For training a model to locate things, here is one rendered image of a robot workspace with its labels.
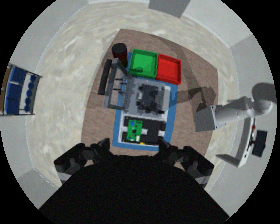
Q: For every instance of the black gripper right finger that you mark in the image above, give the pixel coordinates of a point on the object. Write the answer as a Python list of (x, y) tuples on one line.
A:
[(197, 165)]

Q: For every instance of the red open-top bin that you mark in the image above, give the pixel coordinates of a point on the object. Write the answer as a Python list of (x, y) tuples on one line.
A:
[(168, 68)]

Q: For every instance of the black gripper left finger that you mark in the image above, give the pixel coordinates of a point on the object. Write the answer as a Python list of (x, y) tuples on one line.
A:
[(70, 162)]

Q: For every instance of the green circuit board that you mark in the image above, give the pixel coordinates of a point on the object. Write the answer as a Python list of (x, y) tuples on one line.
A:
[(134, 130)]

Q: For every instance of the green open-top bin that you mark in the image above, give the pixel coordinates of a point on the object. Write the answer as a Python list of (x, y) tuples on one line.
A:
[(143, 64)]

